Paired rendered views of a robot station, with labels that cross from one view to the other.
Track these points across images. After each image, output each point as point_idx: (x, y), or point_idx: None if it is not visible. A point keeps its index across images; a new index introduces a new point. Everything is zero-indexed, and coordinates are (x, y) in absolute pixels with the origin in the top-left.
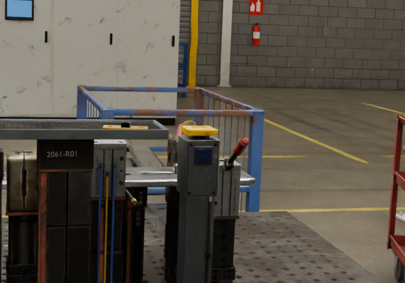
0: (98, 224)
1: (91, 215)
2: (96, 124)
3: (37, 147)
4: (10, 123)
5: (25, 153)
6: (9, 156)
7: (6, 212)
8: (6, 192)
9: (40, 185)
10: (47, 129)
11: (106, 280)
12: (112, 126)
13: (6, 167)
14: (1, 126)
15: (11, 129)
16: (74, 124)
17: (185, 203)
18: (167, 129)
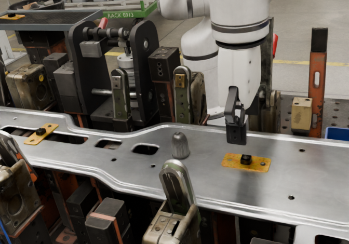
0: (13, 101)
1: (11, 99)
2: (13, 22)
3: (54, 31)
4: (54, 23)
5: (24, 69)
6: (41, 65)
7: (56, 101)
8: (51, 89)
9: (66, 47)
10: (51, 16)
11: None
12: (17, 16)
13: (45, 71)
14: (66, 19)
15: (77, 9)
16: (23, 23)
17: (2, 58)
18: (7, 10)
